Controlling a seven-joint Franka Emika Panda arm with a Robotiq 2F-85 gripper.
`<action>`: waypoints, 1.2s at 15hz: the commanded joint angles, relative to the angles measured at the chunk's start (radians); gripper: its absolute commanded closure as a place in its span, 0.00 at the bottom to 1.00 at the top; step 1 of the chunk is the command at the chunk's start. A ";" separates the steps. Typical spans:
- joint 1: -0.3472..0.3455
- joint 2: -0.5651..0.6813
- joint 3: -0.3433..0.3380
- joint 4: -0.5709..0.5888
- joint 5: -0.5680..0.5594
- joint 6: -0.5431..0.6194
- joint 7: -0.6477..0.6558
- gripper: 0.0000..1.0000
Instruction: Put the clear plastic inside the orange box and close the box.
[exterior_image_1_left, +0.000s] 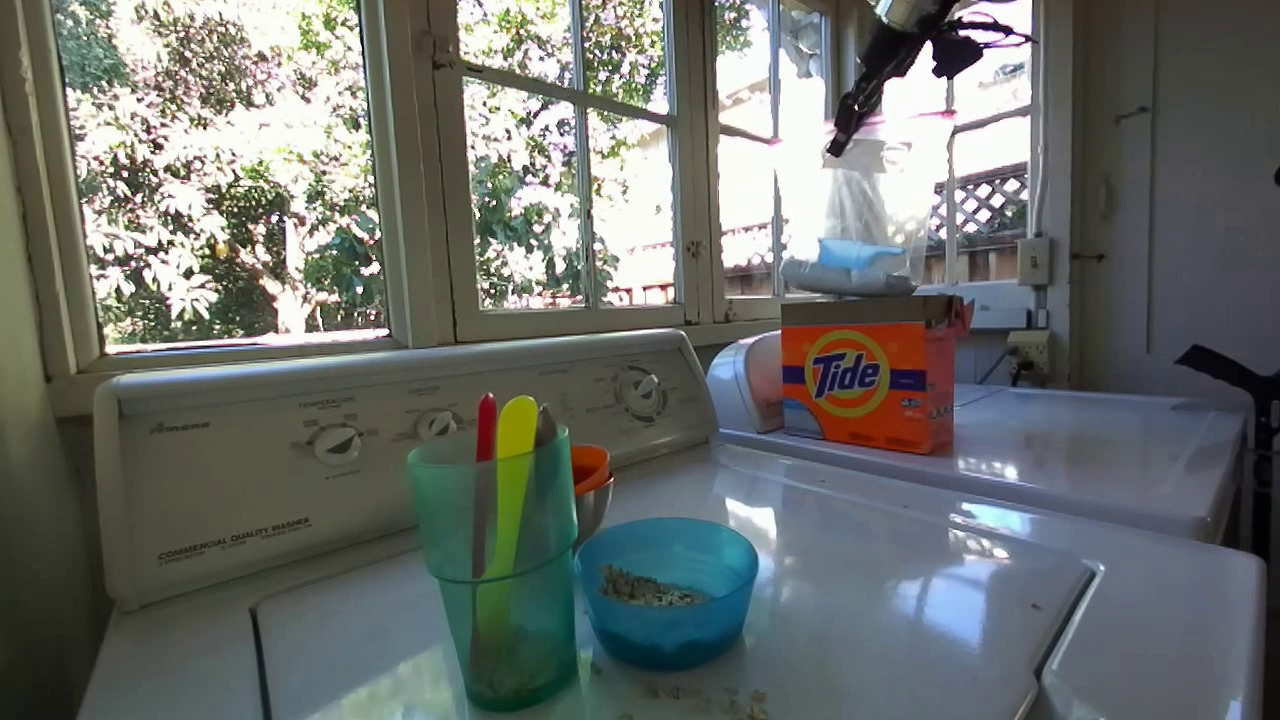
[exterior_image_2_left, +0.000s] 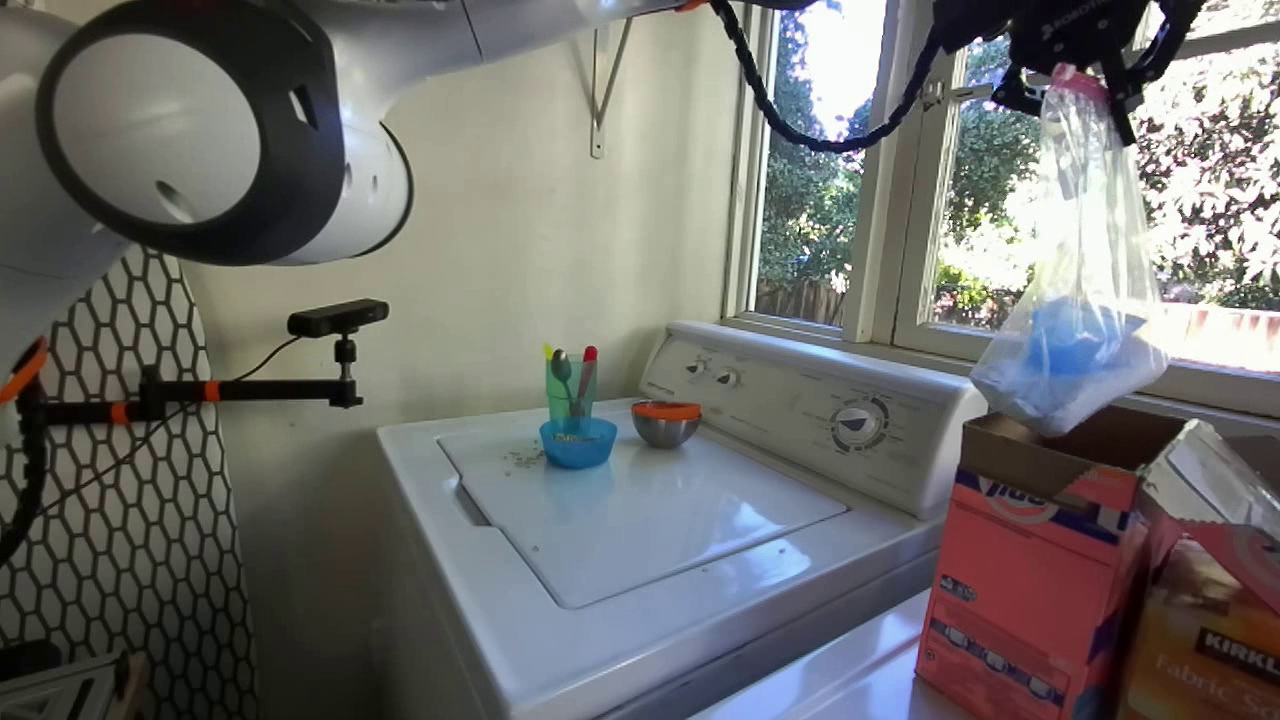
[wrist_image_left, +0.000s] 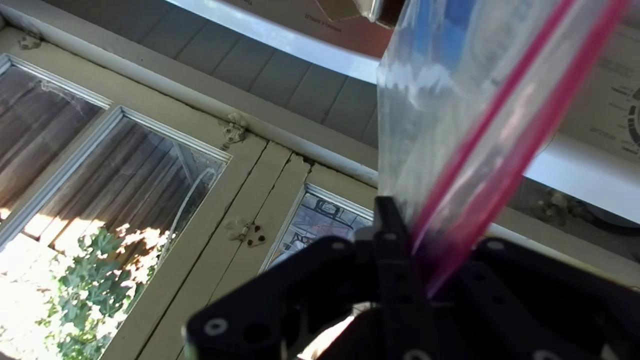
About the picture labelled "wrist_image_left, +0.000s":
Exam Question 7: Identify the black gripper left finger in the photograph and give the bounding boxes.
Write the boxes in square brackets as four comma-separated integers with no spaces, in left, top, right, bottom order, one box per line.
[184,193,430,360]

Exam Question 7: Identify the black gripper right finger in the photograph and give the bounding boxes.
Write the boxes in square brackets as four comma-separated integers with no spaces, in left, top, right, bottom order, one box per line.
[425,236,640,360]

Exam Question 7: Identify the clear plastic zip bag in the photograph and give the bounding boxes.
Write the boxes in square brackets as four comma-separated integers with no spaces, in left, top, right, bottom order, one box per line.
[374,0,631,304]

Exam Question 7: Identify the blue plastic scoop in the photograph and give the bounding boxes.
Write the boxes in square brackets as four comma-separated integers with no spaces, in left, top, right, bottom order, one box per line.
[405,0,481,74]

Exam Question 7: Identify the cream wooden window frame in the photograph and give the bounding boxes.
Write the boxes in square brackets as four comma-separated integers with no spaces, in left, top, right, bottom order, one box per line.
[0,0,640,360]

